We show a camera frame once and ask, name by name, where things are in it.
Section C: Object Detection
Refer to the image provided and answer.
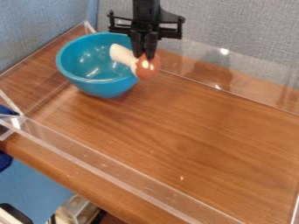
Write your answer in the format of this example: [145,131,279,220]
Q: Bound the black object bottom left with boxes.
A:
[0,203,34,224]

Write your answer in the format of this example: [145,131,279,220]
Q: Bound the blue plastic bowl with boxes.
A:
[56,32,138,98]

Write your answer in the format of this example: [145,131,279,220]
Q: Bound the clear acrylic barrier frame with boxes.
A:
[0,24,299,224]

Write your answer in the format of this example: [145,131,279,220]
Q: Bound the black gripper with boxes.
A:
[107,9,186,60]

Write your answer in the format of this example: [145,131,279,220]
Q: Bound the brown toy mushroom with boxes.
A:
[110,44,161,80]

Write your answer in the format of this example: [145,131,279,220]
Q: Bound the dark blue object at edge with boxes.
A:
[0,104,22,173]

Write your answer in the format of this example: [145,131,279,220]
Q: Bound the metal bracket under table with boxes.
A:
[47,195,99,224]

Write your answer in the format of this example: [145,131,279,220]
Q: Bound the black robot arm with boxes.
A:
[107,0,186,60]

